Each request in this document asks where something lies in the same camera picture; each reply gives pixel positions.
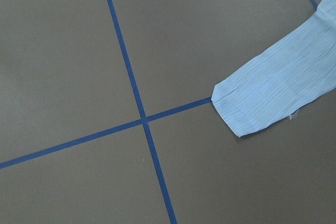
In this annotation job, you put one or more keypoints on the light blue button-up shirt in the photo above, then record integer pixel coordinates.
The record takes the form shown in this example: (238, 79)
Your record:
(293, 72)

